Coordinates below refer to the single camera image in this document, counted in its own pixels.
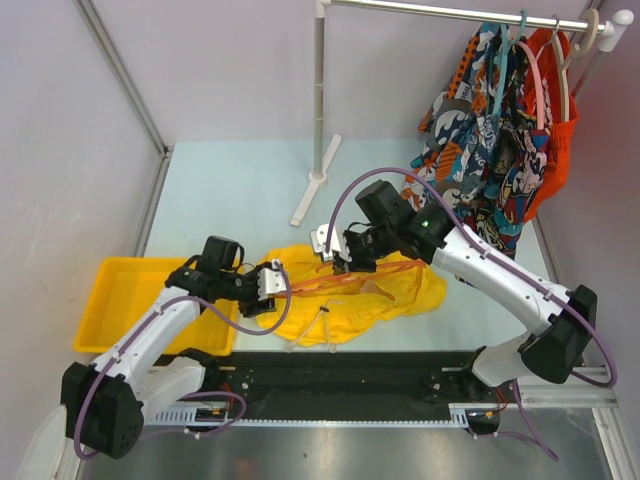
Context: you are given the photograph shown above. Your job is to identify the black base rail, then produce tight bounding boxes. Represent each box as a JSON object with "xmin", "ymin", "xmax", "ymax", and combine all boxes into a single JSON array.
[{"xmin": 188, "ymin": 351, "xmax": 535, "ymax": 441}]

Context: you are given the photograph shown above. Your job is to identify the aluminium corner post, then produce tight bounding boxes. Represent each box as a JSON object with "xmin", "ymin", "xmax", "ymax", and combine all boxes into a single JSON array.
[{"xmin": 73, "ymin": 0, "xmax": 173, "ymax": 257}]

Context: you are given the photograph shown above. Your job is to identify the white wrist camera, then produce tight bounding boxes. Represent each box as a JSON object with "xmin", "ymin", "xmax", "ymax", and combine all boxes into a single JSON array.
[
  {"xmin": 258, "ymin": 259, "xmax": 290, "ymax": 300},
  {"xmin": 310, "ymin": 224, "xmax": 351, "ymax": 263}
]

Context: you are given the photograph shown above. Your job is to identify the colourful patterned shorts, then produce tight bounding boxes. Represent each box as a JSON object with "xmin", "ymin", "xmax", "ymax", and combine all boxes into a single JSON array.
[{"xmin": 401, "ymin": 23, "xmax": 551, "ymax": 257}]

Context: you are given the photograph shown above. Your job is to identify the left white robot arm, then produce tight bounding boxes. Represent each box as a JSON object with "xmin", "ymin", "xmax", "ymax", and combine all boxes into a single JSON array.
[{"xmin": 60, "ymin": 236, "xmax": 292, "ymax": 460}]

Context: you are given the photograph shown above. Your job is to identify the orange-red shorts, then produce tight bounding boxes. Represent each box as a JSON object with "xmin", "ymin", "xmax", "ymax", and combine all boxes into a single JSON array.
[{"xmin": 524, "ymin": 29, "xmax": 578, "ymax": 223}]

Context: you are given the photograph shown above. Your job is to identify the yellow plastic bin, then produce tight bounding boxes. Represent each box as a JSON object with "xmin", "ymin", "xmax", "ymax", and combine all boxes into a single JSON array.
[{"xmin": 73, "ymin": 257, "xmax": 235, "ymax": 357}]

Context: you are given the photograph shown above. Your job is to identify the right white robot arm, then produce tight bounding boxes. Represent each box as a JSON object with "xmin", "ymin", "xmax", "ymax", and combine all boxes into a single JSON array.
[{"xmin": 322, "ymin": 180, "xmax": 598, "ymax": 401}]

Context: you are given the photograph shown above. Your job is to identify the white clothes rack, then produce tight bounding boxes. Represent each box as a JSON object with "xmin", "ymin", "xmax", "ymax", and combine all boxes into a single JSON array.
[{"xmin": 290, "ymin": 1, "xmax": 634, "ymax": 227}]

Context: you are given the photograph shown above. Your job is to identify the teal hanger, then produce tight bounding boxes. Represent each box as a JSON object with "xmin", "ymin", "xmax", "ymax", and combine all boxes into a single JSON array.
[{"xmin": 491, "ymin": 8, "xmax": 528, "ymax": 117}]

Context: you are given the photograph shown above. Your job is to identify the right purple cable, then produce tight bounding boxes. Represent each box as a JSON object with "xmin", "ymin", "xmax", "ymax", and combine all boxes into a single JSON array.
[{"xmin": 323, "ymin": 167, "xmax": 619, "ymax": 389}]

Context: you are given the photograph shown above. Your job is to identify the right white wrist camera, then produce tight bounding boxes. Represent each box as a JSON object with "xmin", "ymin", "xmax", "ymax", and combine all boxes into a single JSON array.
[{"xmin": 310, "ymin": 224, "xmax": 351, "ymax": 263}]

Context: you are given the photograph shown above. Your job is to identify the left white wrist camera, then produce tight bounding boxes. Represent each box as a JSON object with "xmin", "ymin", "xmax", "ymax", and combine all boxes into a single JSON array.
[{"xmin": 258, "ymin": 259, "xmax": 290, "ymax": 300}]

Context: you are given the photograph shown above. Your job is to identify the yellow shorts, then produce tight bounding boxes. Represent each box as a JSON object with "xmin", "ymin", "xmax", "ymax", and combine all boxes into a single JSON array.
[{"xmin": 265, "ymin": 244, "xmax": 447, "ymax": 352}]

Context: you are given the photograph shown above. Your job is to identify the pink hanger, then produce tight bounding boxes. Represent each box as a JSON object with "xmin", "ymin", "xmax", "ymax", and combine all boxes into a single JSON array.
[{"xmin": 516, "ymin": 40, "xmax": 545, "ymax": 132}]

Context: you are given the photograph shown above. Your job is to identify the beige wooden hanger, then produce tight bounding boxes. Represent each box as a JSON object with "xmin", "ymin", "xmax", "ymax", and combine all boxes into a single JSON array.
[{"xmin": 552, "ymin": 8, "xmax": 600, "ymax": 123}]

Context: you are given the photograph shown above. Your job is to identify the orange plastic hanger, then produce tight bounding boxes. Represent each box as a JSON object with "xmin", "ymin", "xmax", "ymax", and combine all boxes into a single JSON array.
[{"xmin": 289, "ymin": 260, "xmax": 425, "ymax": 298}]

